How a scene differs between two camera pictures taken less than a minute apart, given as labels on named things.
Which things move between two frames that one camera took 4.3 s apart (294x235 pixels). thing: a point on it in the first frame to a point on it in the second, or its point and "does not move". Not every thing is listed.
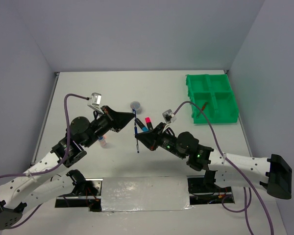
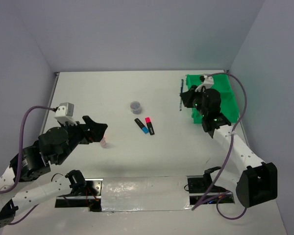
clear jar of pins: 135,105 does not move
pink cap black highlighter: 148,121 does not move
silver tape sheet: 145,193 does not move
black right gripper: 151,139 to 187,96
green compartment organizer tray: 213,93 does not move
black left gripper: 117,120 to 96,134
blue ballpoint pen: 135,130 to 182,85
